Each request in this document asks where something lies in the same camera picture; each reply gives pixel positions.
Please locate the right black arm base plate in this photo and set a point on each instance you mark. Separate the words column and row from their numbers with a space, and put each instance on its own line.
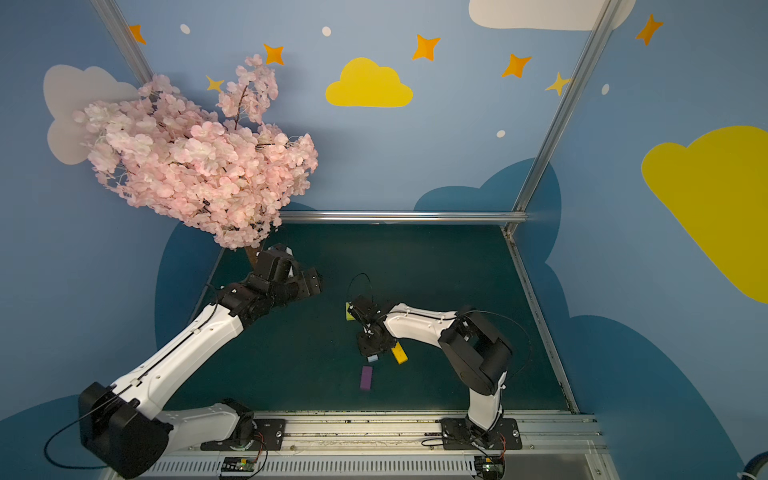
column 504, row 435

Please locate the left green circuit board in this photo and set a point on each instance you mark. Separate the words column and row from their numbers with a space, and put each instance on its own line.
column 237, row 467

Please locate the green circuit board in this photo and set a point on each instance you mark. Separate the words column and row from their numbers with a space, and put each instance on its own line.
column 237, row 467
column 489, row 468

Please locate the aluminium rail front frame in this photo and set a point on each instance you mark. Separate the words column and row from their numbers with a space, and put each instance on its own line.
column 404, row 445

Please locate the yellow block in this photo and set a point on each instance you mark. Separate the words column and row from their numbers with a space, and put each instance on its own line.
column 399, row 353

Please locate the lime green block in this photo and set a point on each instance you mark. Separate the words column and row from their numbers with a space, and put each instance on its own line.
column 348, row 312

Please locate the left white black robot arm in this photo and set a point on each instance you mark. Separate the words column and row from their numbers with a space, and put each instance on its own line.
column 126, row 425

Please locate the right green circuit board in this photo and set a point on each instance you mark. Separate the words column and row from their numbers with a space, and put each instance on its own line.
column 489, row 468

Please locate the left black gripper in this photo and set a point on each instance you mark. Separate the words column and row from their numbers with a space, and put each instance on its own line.
column 306, row 282

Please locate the pink cherry blossom tree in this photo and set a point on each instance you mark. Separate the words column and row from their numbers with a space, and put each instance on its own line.
column 225, row 172

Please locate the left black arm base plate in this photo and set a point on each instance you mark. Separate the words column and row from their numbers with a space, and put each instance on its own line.
column 264, row 433

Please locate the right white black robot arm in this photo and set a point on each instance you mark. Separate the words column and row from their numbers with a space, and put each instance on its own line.
column 477, row 351

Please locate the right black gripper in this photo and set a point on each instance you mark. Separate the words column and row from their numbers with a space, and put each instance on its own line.
column 371, row 343

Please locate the purple block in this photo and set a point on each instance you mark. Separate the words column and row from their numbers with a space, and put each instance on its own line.
column 366, row 378

